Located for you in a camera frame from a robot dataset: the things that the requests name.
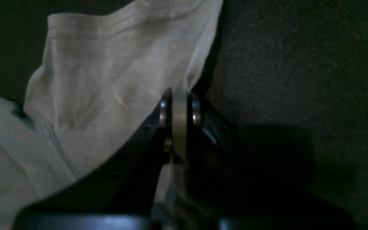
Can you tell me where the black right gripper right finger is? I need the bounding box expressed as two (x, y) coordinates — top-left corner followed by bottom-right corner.
(187, 93), (358, 230)

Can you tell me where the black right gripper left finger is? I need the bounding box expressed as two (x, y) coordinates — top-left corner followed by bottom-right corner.
(12, 89), (172, 230)

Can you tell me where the grey T-shirt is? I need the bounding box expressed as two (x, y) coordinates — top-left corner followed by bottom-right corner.
(0, 0), (223, 230)

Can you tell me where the black table cloth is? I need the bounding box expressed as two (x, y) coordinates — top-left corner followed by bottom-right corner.
(0, 0), (368, 230)

